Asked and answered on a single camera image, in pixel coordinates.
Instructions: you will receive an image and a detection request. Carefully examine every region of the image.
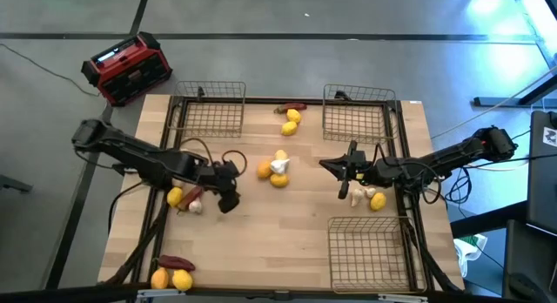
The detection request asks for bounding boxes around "grey furniture foot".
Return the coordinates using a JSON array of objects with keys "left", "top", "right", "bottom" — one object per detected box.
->
[{"left": 0, "top": 173, "right": 34, "bottom": 194}]

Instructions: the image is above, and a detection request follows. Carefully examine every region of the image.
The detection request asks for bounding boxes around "black cable bundle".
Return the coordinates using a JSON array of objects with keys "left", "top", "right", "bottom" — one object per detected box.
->
[{"left": 443, "top": 163, "right": 476, "bottom": 207}]

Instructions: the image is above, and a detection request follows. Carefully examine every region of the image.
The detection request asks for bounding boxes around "dark red chili pepper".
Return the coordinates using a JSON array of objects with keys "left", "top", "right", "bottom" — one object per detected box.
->
[{"left": 156, "top": 254, "right": 197, "bottom": 273}]

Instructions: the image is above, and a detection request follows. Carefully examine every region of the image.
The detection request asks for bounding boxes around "black computer case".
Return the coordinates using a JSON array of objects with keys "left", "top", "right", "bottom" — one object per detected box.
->
[{"left": 525, "top": 110, "right": 557, "bottom": 238}]

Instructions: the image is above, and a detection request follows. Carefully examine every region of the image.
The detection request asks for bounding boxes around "black desk foot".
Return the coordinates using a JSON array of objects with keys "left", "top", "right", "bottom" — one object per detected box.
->
[{"left": 473, "top": 74, "right": 557, "bottom": 108}]

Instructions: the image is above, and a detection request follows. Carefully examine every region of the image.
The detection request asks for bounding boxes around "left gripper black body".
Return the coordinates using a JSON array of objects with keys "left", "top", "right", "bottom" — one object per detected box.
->
[{"left": 203, "top": 159, "right": 242, "bottom": 195}]

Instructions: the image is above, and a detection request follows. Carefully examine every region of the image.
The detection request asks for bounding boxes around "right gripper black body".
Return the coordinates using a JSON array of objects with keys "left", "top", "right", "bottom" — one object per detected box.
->
[{"left": 338, "top": 139, "right": 382, "bottom": 200}]

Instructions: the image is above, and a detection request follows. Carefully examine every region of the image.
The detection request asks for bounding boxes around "white green bag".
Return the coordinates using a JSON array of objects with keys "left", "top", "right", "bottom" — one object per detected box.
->
[{"left": 453, "top": 233, "right": 489, "bottom": 279}]

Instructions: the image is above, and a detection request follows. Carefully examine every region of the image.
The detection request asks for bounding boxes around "red black jobsite radio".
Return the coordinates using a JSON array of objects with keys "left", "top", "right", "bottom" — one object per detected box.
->
[{"left": 80, "top": 30, "right": 174, "bottom": 108}]

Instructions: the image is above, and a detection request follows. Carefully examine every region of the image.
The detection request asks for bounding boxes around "grey floor cable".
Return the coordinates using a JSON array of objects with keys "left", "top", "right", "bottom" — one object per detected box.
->
[{"left": 0, "top": 42, "right": 104, "bottom": 98}]

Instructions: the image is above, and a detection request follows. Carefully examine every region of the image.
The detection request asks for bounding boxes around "white floor cable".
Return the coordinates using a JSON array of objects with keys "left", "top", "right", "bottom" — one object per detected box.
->
[{"left": 430, "top": 65, "right": 557, "bottom": 141}]

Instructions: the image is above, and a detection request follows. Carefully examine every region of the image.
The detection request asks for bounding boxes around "black rig crossbar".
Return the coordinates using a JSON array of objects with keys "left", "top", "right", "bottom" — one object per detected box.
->
[{"left": 0, "top": 283, "right": 462, "bottom": 303}]

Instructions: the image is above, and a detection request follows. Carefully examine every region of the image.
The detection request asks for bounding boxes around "wire mesh basket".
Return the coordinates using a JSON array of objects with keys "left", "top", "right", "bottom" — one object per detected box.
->
[
  {"left": 167, "top": 80, "right": 248, "bottom": 139},
  {"left": 321, "top": 83, "right": 398, "bottom": 146},
  {"left": 326, "top": 215, "right": 427, "bottom": 294}
]

